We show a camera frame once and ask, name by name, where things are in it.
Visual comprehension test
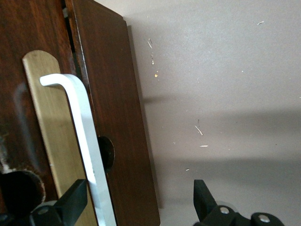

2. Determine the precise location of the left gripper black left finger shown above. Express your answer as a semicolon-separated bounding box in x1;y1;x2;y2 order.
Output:
0;178;88;226

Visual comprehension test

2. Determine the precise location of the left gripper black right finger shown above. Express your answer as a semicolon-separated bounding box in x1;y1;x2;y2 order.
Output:
193;179;284;226

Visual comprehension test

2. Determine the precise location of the wooden drawer with white handle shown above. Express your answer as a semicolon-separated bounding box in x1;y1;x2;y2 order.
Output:
0;0;118;226

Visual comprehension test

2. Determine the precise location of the dark brown wooden cabinet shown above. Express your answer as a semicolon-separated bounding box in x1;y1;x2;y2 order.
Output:
61;0;161;226

